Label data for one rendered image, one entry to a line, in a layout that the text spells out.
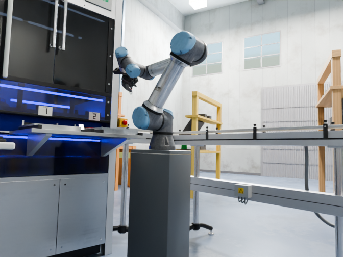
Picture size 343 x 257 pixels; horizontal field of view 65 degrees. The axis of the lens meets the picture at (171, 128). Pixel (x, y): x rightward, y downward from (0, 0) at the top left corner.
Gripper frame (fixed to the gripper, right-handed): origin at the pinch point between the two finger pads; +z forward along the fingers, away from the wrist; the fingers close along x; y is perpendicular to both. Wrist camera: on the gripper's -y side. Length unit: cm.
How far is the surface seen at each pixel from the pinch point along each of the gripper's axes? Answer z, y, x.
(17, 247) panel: 28, 7, -116
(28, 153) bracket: 0, -16, -73
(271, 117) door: 616, 35, 505
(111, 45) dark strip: 0.6, -41.4, 24.6
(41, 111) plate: -4, -31, -49
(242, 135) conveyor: 40, 75, 36
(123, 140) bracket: 12.3, 18.0, -28.8
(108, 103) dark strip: 21.1, -18.4, -9.1
